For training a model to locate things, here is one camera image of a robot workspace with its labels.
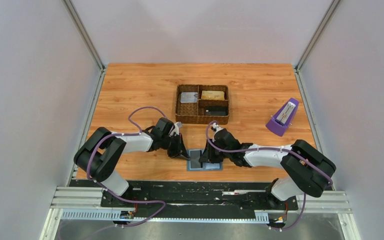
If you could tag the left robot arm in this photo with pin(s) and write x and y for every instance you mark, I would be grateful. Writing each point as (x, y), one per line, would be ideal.
(99, 155)

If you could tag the aluminium frame rail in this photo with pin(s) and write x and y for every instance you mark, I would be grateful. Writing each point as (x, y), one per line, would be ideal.
(88, 102)
(348, 226)

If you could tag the black VIP card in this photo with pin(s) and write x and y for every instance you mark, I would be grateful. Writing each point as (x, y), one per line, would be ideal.
(194, 160)
(220, 111)

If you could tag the gold card in basket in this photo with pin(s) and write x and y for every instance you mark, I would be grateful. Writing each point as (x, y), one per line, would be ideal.
(213, 95)

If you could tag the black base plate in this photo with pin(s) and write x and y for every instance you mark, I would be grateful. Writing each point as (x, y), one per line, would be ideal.
(204, 199)

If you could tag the aluminium frame rail left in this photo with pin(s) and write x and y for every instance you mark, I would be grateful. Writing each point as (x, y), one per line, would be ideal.
(88, 102)

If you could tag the aluminium frame rail right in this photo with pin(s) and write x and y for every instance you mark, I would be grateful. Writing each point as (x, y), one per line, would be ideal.
(348, 226)

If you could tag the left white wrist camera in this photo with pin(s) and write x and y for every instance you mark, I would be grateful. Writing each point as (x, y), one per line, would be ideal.
(176, 129)

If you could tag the white slotted cable duct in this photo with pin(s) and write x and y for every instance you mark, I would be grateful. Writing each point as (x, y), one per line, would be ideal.
(257, 217)

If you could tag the teal leather card holder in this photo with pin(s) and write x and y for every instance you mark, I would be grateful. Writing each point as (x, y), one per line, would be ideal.
(205, 166)

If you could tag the brown woven divided basket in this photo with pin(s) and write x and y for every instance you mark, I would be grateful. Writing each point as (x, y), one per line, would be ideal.
(193, 113)

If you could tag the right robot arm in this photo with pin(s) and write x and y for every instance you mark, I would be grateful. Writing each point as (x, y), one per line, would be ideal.
(308, 170)

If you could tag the silver card in basket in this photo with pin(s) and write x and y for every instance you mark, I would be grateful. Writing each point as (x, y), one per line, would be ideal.
(189, 97)

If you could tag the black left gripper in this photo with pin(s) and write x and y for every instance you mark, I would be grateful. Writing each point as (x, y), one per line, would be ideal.
(180, 149)

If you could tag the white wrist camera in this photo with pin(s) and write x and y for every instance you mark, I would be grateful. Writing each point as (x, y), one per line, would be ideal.
(176, 129)
(216, 128)

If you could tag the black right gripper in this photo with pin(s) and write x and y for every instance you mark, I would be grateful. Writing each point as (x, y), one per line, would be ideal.
(205, 157)

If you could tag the purple metronome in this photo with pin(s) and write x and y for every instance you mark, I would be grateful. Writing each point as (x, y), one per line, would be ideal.
(279, 123)

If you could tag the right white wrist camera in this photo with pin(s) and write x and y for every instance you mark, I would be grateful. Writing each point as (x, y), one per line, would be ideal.
(216, 128)

